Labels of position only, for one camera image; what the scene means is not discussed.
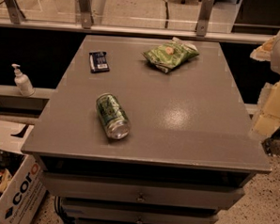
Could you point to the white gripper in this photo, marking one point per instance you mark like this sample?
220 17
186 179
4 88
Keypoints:
268 109

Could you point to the grey drawer cabinet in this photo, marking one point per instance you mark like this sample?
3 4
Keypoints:
187 156

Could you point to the white pump dispenser bottle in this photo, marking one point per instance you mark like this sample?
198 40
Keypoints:
22 81

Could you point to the green soda can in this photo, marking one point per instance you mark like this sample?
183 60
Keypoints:
114 119

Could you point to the green chip bag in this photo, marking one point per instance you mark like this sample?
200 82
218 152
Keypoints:
171 54

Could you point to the dark blue snack packet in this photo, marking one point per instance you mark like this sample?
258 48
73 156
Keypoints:
98 62

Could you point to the metal window railing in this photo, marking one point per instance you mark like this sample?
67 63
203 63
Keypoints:
244 21

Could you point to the white cardboard box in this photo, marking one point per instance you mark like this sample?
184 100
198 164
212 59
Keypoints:
24 192

